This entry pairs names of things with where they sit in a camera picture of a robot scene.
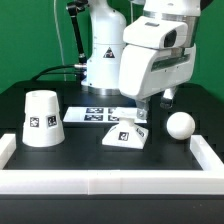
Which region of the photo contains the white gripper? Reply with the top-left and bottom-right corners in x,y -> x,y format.
119,45 -> 196,119

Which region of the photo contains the white lamp bulb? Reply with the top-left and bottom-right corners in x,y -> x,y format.
166,112 -> 195,140

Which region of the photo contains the white lamp base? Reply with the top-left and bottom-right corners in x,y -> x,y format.
102,107 -> 148,149

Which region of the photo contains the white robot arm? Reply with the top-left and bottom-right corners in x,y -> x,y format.
82,0 -> 201,119

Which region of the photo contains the white lamp shade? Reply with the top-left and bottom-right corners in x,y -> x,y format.
22,90 -> 65,147

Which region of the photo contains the white marker sheet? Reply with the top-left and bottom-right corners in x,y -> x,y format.
63,107 -> 145,123

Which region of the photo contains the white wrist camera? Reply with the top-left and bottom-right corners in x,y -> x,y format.
123,16 -> 188,49

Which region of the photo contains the white U-shaped border frame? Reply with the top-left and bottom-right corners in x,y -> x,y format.
0,134 -> 224,195

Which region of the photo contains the black cable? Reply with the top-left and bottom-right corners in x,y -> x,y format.
30,63 -> 88,82

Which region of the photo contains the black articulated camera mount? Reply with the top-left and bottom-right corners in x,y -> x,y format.
66,0 -> 88,64

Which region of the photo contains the white hanging cable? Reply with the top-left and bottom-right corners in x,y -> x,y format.
53,0 -> 68,82

